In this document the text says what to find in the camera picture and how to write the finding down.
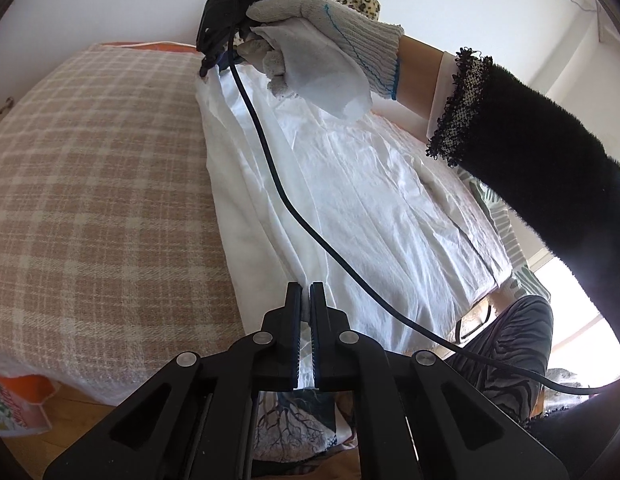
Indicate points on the person's right hand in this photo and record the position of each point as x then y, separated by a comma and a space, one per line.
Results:
310, 30

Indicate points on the white shirt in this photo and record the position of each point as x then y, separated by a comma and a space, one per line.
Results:
365, 210

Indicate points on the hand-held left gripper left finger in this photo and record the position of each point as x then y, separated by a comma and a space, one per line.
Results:
293, 320

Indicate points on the orange floral bed sheet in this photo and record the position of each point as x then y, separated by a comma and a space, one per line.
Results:
150, 46

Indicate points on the person's right forearm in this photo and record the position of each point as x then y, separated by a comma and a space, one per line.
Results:
530, 160

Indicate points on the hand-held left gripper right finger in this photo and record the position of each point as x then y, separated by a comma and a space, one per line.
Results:
317, 320

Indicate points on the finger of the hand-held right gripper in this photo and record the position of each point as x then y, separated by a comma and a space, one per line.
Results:
207, 62

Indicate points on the beige plaid blanket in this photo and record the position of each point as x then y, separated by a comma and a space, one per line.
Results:
90, 185

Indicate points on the green leaf patterned cloth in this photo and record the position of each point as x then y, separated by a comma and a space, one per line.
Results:
505, 220

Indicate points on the orange cardboard box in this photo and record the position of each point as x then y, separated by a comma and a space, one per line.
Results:
20, 400

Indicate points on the tree print garment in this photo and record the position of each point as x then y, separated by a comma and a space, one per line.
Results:
290, 420

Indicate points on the person's zebra print pants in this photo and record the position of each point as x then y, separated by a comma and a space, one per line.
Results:
510, 350

